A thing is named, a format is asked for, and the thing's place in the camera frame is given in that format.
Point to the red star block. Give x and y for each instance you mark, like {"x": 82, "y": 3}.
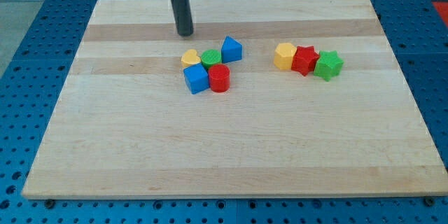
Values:
{"x": 304, "y": 60}

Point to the light wooden board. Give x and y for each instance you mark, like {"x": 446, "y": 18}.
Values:
{"x": 126, "y": 126}

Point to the green star block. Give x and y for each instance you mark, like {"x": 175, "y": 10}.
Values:
{"x": 328, "y": 65}

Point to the yellow hexagon block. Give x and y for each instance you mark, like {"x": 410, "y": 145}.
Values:
{"x": 283, "y": 55}

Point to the blue triangle block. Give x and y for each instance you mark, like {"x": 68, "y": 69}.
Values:
{"x": 231, "y": 50}

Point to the green cylinder block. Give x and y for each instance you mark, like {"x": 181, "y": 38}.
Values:
{"x": 210, "y": 58}

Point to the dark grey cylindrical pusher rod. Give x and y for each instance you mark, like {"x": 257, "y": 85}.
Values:
{"x": 182, "y": 17}

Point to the blue cube block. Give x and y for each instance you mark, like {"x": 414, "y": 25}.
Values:
{"x": 196, "y": 78}

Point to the red cylinder block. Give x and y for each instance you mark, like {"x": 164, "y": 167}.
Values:
{"x": 219, "y": 78}

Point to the yellow heart block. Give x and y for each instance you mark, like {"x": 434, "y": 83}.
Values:
{"x": 189, "y": 58}

